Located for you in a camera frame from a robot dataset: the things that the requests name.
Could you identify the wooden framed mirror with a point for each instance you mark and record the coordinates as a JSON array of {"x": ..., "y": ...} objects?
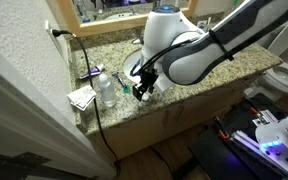
[{"x": 71, "y": 20}]

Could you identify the white wall outlet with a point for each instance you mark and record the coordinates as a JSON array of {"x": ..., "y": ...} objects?
[{"x": 54, "y": 41}]

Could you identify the clear plastic water bottle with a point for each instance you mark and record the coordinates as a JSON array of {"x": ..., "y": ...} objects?
[{"x": 107, "y": 91}]

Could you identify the white paper packets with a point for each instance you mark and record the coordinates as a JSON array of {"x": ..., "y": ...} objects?
[{"x": 82, "y": 96}]

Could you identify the black robot cart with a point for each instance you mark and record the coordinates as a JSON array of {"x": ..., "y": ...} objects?
[{"x": 214, "y": 156}]

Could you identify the white toilet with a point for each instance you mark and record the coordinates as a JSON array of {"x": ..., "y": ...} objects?
[{"x": 284, "y": 80}]

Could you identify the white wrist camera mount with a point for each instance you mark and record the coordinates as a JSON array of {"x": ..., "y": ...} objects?
[{"x": 163, "y": 83}]

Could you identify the dark metal bracket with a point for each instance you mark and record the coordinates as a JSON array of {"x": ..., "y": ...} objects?
[{"x": 20, "y": 160}]

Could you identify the green round cap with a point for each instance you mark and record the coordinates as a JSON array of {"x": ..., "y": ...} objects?
[{"x": 127, "y": 89}]

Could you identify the chrome faucet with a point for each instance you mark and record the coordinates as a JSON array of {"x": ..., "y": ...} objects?
[{"x": 136, "y": 41}]

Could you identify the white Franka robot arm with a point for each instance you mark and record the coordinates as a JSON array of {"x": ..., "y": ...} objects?
[{"x": 184, "y": 66}]

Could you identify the white door frame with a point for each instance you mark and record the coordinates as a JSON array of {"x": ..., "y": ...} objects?
[{"x": 34, "y": 133}]

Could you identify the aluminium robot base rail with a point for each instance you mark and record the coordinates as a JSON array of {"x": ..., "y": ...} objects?
[{"x": 245, "y": 141}]

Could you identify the wooden vanity cabinet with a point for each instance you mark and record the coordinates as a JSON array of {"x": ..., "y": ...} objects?
[{"x": 150, "y": 130}]

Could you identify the purple toothpaste tube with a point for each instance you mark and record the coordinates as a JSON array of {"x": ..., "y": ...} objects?
[{"x": 92, "y": 71}]

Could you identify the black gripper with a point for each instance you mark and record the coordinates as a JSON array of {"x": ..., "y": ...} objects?
[{"x": 149, "y": 78}]

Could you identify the white sink basin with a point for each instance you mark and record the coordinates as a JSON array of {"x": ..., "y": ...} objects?
[{"x": 130, "y": 66}]

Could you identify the white contact lens case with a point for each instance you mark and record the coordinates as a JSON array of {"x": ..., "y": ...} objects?
[{"x": 146, "y": 97}]

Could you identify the blue razor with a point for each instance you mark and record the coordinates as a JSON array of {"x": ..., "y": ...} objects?
[{"x": 119, "y": 79}]

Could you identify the black orange clamp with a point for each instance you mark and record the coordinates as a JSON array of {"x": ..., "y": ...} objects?
[
  {"x": 254, "y": 110},
  {"x": 221, "y": 130}
]

